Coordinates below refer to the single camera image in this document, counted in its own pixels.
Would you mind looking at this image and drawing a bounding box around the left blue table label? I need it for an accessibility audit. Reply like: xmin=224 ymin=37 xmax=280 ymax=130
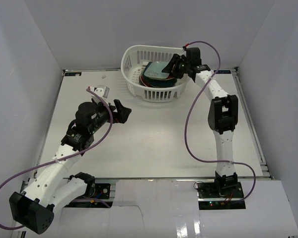
xmin=64 ymin=72 xmax=81 ymax=77

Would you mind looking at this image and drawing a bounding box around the red rimmed cream plate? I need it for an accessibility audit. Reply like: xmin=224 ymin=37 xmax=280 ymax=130
xmin=139 ymin=74 xmax=152 ymax=87

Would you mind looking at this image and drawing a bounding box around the blue table label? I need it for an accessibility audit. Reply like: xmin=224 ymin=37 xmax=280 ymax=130
xmin=214 ymin=69 xmax=231 ymax=74
xmin=64 ymin=72 xmax=81 ymax=77

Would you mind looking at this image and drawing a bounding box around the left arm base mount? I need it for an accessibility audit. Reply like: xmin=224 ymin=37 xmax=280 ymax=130
xmin=66 ymin=183 xmax=115 ymax=209

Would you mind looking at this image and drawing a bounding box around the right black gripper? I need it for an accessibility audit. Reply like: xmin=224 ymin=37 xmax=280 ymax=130
xmin=162 ymin=54 xmax=191 ymax=79

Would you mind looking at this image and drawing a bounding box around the white plastic dish bin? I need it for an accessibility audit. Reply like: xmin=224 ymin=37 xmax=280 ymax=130
xmin=121 ymin=45 xmax=190 ymax=103

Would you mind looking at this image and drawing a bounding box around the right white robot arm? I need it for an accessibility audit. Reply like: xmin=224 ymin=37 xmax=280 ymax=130
xmin=162 ymin=45 xmax=238 ymax=198

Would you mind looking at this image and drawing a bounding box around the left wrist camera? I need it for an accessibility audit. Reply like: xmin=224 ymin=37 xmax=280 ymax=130
xmin=88 ymin=85 xmax=110 ymax=103

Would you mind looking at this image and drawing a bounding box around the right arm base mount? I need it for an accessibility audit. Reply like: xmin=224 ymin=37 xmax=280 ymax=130
xmin=193 ymin=181 xmax=246 ymax=211

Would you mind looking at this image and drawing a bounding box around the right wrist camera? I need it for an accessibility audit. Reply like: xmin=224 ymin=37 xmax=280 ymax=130
xmin=182 ymin=43 xmax=190 ymax=52

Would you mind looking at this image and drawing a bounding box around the dark teal square plate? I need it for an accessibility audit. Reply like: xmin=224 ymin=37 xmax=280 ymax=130
xmin=140 ymin=62 xmax=178 ymax=88

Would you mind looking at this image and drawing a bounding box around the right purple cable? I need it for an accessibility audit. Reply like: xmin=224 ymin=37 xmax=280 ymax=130
xmin=184 ymin=41 xmax=256 ymax=203

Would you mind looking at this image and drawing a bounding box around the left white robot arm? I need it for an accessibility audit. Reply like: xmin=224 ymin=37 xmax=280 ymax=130
xmin=9 ymin=99 xmax=132 ymax=235

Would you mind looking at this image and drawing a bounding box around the right blue table label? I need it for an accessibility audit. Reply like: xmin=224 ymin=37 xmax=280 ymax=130
xmin=214 ymin=69 xmax=231 ymax=74

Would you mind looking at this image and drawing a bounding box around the woven bamboo round plate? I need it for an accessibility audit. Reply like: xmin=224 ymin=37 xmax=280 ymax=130
xmin=164 ymin=68 xmax=182 ymax=81

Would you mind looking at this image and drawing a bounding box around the pale green rectangular plate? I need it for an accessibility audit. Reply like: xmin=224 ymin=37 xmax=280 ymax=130
xmin=143 ymin=61 xmax=174 ymax=80

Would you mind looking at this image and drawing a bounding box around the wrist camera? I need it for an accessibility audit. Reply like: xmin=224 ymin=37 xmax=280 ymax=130
xmin=182 ymin=43 xmax=190 ymax=52
xmin=88 ymin=85 xmax=110 ymax=103

